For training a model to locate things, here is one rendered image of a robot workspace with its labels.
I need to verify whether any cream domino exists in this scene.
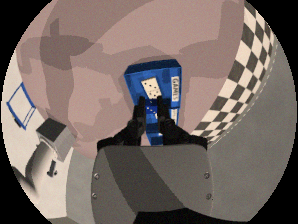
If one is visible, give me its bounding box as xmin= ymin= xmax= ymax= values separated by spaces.
xmin=142 ymin=76 xmax=162 ymax=99

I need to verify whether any blue three-compartment bin rack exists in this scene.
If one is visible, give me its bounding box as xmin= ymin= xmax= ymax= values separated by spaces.
xmin=123 ymin=59 xmax=182 ymax=145

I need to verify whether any blue die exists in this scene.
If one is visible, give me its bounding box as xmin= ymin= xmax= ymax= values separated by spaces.
xmin=145 ymin=98 xmax=157 ymax=114

